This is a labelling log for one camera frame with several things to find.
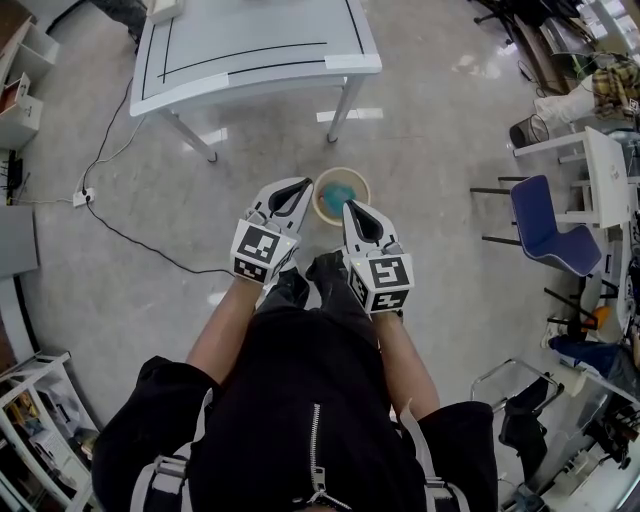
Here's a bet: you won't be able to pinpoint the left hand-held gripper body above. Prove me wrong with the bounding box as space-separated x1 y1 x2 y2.
229 209 300 285

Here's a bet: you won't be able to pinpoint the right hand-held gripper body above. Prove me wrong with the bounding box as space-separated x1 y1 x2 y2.
344 247 415 315

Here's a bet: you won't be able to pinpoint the beige waste basket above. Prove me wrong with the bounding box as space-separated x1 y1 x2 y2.
311 167 372 229

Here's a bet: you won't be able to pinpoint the blue cloth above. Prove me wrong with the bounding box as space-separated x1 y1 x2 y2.
319 182 360 214

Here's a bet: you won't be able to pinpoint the person's left forearm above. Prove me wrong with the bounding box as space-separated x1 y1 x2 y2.
185 277 266 386

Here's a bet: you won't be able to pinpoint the person's right forearm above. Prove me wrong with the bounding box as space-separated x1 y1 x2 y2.
372 312 441 421

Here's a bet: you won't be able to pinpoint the white work table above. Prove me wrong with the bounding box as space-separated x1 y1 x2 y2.
129 0 384 164

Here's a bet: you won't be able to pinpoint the person's dark trousers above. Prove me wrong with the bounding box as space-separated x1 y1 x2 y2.
254 251 371 326

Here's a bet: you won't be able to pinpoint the person's black top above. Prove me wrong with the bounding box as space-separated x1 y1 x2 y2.
91 304 500 512

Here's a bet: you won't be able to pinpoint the blue chair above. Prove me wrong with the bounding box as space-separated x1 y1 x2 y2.
469 174 604 277

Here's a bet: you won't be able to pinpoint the black mesh bin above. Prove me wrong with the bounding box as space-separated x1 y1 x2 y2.
509 113 550 146

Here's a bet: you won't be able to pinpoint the black jacket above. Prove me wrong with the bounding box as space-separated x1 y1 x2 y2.
498 375 551 484

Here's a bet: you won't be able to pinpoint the white tray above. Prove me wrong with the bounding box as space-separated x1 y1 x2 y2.
144 0 189 24

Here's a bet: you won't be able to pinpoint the white side table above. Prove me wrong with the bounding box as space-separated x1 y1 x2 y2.
513 125 630 230

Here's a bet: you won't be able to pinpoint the grey cabinet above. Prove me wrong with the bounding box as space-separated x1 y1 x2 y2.
0 204 41 279

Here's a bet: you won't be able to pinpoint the white shelf rack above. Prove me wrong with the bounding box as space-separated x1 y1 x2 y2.
0 351 101 512

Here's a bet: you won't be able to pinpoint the black router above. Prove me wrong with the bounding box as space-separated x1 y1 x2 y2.
0 149 25 206

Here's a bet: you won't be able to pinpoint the white low cabinet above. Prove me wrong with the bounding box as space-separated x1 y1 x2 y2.
0 14 61 151

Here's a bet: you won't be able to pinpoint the black cable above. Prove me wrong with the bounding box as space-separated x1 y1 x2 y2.
81 74 135 195
86 199 237 276

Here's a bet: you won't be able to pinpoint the metal frame chair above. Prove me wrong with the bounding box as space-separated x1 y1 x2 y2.
469 358 566 416

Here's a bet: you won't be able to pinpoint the grey harness strap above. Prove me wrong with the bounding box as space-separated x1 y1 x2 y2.
397 399 471 512
128 389 214 512

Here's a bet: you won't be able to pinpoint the white cable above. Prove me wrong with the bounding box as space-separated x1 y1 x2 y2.
9 114 147 206

